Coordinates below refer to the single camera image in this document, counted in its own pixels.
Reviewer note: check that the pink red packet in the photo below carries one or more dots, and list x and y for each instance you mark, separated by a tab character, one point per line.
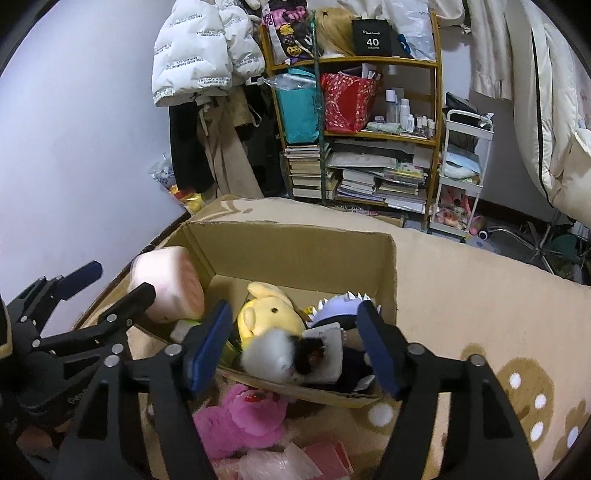
330	457

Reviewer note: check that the floral curtain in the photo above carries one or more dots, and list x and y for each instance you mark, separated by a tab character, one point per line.
489	46
443	9

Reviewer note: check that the person's left forearm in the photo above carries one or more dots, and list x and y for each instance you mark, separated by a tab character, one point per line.
34	450

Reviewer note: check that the printed tote bag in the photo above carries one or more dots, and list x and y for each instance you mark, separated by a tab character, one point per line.
288	32

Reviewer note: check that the white puffer jacket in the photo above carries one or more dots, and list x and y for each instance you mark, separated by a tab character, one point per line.
194	50

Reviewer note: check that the pile of books and papers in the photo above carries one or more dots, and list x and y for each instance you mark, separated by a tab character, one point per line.
369	180

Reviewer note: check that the yellow dog plush toy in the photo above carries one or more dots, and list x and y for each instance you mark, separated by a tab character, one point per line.
268	316

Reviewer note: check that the black bag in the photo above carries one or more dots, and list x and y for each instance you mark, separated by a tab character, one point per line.
461	104

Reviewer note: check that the purple-haired plush doll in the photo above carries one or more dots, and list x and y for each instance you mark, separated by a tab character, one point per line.
341	308

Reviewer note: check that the plastic bag of snacks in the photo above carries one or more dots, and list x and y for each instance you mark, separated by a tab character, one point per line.
161	173

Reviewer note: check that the white fluffy plush toy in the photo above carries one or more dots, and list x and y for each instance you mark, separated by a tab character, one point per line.
272	355

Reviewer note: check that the pale green cloth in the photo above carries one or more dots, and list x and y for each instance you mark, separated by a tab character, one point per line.
383	128

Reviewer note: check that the black hanging garment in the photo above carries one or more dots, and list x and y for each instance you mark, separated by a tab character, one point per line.
184	147

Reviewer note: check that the cardboard box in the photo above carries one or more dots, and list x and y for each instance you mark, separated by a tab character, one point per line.
295	254

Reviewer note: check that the teal bag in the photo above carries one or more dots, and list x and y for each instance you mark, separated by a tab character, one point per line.
298	110

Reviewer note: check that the green pole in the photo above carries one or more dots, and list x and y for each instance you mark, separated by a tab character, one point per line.
317	152

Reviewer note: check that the pink plastic-wrapped packet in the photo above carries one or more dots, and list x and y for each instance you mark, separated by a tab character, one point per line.
277	464

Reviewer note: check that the white rolling cart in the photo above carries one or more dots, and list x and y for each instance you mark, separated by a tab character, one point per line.
457	181

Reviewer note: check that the clear plastic bag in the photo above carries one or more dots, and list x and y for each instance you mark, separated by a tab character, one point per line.
415	32

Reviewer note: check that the pink and white round plush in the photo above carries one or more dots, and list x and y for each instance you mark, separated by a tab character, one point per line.
171	281

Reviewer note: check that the red patterned bag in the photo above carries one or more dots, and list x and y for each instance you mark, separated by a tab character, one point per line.
344	104

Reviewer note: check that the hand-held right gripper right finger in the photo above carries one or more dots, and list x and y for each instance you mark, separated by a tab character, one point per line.
378	350

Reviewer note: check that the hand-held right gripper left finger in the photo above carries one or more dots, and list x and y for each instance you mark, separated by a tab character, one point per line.
210	346

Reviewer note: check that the cream padded chair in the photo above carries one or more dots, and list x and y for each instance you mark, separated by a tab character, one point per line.
554	115

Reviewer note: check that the blue and white cloth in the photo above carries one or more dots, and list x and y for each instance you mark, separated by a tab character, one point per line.
457	164

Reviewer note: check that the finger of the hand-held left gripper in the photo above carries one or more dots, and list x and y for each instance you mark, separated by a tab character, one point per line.
136	300
81	278

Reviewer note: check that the black box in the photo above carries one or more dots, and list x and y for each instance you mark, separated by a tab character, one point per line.
371	39

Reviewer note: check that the blond wig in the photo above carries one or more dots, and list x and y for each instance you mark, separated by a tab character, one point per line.
334	32

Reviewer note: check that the grey rectangular pouch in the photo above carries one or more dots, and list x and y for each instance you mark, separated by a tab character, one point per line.
330	355

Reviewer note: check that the dark hanging garment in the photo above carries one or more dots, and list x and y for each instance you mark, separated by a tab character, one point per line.
265	152

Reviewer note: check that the wooden shelf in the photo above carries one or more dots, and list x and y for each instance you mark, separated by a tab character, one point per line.
341	59

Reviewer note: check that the stack of old books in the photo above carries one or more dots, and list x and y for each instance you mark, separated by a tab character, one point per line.
304	173

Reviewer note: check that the beige hanging coat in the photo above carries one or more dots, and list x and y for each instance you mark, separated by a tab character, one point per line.
226	152

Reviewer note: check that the pink plush toy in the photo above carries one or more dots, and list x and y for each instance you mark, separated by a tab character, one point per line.
240	420

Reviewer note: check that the pink toys in cart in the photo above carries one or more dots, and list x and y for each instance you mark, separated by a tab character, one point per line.
455	207

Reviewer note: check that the cluster of cosmetic bottles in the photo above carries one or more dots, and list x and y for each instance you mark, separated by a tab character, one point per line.
404	110

